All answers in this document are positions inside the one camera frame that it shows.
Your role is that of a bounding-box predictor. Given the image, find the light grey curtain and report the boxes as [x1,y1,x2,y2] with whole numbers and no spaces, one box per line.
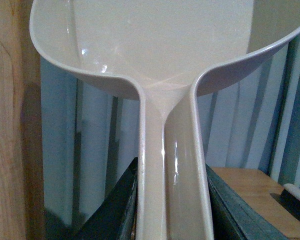
[40,35,300,240]

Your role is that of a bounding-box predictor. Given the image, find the white hand brush black bristles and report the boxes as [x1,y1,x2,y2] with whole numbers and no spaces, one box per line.
[270,183,300,221]

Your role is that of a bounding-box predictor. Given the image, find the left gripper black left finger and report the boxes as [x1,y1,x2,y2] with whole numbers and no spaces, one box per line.
[73,157,138,240]

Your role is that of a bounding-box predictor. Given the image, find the light wooden cabinet side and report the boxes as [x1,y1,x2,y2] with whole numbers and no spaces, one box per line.
[0,0,45,240]

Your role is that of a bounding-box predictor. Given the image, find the white plastic dustpan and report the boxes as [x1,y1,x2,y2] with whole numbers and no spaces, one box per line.
[29,0,300,240]

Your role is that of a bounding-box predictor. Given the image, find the wooden nightstand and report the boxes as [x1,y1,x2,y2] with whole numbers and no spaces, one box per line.
[212,167,300,240]

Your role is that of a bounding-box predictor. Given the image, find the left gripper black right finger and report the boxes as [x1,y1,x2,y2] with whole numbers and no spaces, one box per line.
[206,166,287,240]

